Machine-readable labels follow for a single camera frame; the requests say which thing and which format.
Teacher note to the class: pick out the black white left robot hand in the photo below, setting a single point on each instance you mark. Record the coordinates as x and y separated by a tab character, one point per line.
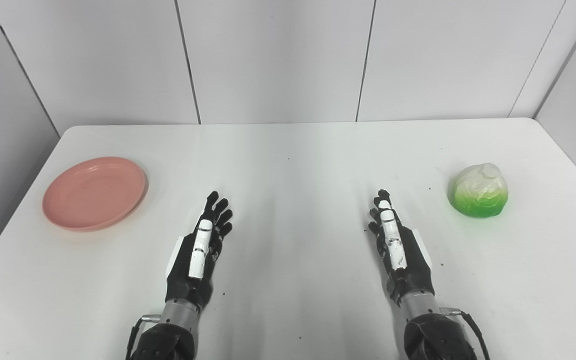
188	280

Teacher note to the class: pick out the green white toy cabbage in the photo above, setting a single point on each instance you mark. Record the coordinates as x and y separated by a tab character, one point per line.
480	192

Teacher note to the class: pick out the pink round plate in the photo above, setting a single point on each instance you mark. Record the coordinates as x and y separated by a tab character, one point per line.
93	194

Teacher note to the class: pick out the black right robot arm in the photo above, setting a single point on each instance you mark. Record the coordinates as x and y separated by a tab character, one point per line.
435	337

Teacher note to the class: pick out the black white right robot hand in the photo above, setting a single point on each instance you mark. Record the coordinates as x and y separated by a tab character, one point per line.
413	275

